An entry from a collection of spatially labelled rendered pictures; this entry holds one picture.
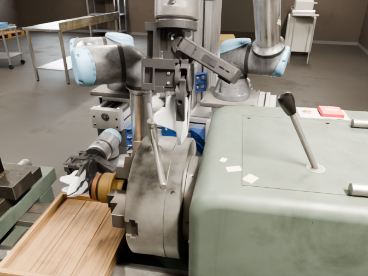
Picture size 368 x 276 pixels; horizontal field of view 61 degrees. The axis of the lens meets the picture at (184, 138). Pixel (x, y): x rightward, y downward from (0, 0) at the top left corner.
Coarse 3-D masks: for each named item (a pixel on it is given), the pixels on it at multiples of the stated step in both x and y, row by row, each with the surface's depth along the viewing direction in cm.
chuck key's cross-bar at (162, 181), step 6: (150, 108) 77; (150, 114) 75; (156, 138) 68; (156, 144) 65; (156, 150) 62; (156, 156) 60; (156, 162) 58; (162, 168) 55; (162, 174) 53; (162, 180) 51; (162, 186) 51
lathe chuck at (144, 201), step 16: (144, 144) 78; (160, 144) 78; (144, 160) 73; (144, 176) 71; (128, 192) 71; (144, 192) 70; (160, 192) 70; (128, 208) 71; (144, 208) 70; (160, 208) 69; (144, 224) 71; (160, 224) 70; (128, 240) 74; (144, 240) 73; (160, 240) 72
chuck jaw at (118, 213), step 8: (112, 192) 82; (120, 192) 82; (112, 200) 79; (120, 200) 79; (112, 208) 79; (120, 208) 76; (112, 216) 74; (120, 216) 73; (112, 224) 75; (120, 224) 74; (128, 224) 72; (136, 224) 72; (128, 232) 73; (136, 232) 73
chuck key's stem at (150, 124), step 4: (148, 120) 71; (152, 120) 70; (148, 124) 70; (152, 124) 70; (156, 124) 71; (148, 128) 71; (152, 128) 71; (156, 128) 71; (148, 132) 72; (156, 132) 72; (152, 148) 75
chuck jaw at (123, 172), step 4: (136, 144) 86; (136, 148) 86; (132, 156) 86; (124, 160) 86; (128, 160) 86; (132, 160) 86; (124, 164) 86; (128, 164) 86; (116, 168) 86; (120, 168) 86; (124, 168) 86; (128, 168) 86; (116, 172) 86; (120, 172) 86; (124, 172) 86; (128, 172) 86; (116, 176) 86; (120, 176) 86; (124, 176) 86; (128, 176) 85
